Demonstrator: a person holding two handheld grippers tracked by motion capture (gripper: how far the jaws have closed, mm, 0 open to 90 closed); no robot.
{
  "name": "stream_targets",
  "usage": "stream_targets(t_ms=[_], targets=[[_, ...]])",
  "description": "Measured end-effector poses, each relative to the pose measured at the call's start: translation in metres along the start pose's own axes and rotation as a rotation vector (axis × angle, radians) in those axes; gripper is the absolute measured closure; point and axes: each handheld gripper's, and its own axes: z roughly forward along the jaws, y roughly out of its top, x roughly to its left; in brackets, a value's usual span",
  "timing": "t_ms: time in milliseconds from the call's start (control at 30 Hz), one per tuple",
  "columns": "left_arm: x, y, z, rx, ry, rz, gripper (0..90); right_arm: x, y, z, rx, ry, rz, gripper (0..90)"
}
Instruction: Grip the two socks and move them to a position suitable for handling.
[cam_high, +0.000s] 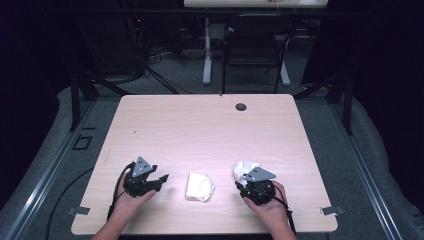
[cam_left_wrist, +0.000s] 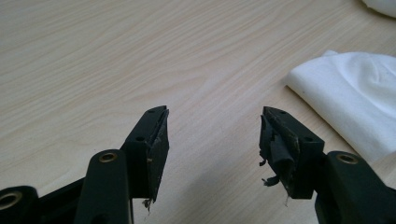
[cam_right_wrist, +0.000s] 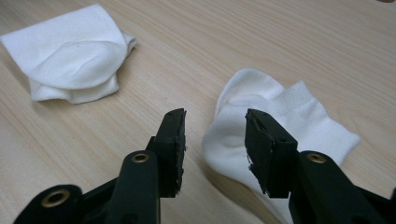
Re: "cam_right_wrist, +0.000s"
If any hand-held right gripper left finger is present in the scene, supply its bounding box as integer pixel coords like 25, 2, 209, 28
106, 107, 188, 224

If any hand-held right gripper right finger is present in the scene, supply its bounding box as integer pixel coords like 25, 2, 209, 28
244, 108, 387, 224

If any white ankle sock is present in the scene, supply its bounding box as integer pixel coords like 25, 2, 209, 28
201, 68, 362, 224

